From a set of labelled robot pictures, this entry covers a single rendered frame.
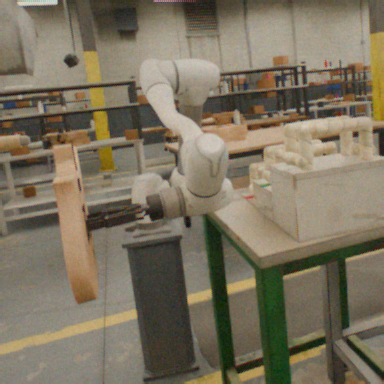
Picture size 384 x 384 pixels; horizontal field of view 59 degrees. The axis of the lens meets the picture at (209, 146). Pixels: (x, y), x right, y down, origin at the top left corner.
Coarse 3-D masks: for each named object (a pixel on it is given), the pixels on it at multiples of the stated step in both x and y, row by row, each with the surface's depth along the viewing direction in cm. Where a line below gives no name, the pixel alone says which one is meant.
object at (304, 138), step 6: (300, 132) 82; (306, 132) 81; (300, 138) 82; (306, 138) 81; (300, 144) 82; (306, 144) 81; (300, 150) 83; (306, 150) 82; (300, 156) 83; (306, 156) 82; (312, 156) 82; (312, 162) 82; (306, 168) 82; (312, 168) 82
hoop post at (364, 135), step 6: (366, 126) 85; (372, 126) 85; (360, 132) 86; (366, 132) 85; (372, 132) 85; (360, 138) 86; (366, 138) 85; (372, 138) 85; (360, 144) 86; (366, 144) 85; (372, 144) 85; (360, 150) 87; (366, 150) 85; (372, 150) 86; (360, 156) 87; (366, 156) 86; (372, 156) 86
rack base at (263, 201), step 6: (258, 180) 110; (264, 180) 109; (258, 186) 106; (270, 186) 102; (258, 192) 106; (264, 192) 101; (270, 192) 96; (258, 198) 107; (264, 198) 102; (270, 198) 97; (258, 204) 108; (264, 204) 102; (270, 204) 98; (264, 210) 103; (270, 210) 98; (270, 216) 99
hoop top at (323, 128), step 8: (336, 120) 84; (344, 120) 84; (352, 120) 84; (360, 120) 84; (368, 120) 84; (304, 128) 81; (312, 128) 81; (320, 128) 82; (328, 128) 82; (336, 128) 83; (344, 128) 83; (352, 128) 84; (360, 128) 84; (312, 136) 83
